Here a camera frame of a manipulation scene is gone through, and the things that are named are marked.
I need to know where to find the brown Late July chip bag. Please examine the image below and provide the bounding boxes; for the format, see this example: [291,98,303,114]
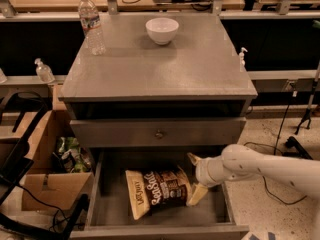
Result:
[125,166,191,220]

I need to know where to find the green snack bags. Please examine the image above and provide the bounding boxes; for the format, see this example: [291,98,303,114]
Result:
[52,137,92,173]

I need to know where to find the black floor cable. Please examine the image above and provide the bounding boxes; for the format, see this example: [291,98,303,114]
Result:
[243,90,308,206]

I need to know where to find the small white pump bottle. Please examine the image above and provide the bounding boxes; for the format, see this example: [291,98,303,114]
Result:
[238,47,248,72]

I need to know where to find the closed top drawer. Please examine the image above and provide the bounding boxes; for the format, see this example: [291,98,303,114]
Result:
[70,117,246,148]

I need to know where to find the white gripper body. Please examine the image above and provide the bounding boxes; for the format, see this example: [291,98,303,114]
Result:
[195,157,228,188]

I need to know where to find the grey metal drawer cabinet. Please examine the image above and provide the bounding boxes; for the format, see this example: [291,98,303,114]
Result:
[58,12,258,152]

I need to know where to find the white ceramic bowl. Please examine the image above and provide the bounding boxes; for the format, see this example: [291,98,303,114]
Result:
[145,17,179,45]

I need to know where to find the cardboard box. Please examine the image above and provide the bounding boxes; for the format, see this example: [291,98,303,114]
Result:
[23,85,94,210]

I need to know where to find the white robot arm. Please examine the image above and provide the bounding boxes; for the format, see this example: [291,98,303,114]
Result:
[187,144,320,206]

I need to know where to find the open middle drawer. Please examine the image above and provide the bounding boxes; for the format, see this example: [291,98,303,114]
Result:
[71,148,249,240]

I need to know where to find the clear plastic water bottle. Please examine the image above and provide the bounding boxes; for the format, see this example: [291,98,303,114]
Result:
[78,0,106,55]

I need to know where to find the black metal frame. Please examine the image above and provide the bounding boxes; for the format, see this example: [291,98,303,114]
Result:
[0,91,89,240]

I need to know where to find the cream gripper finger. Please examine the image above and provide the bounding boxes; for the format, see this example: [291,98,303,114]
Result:
[187,152,202,166]
[186,183,208,206]

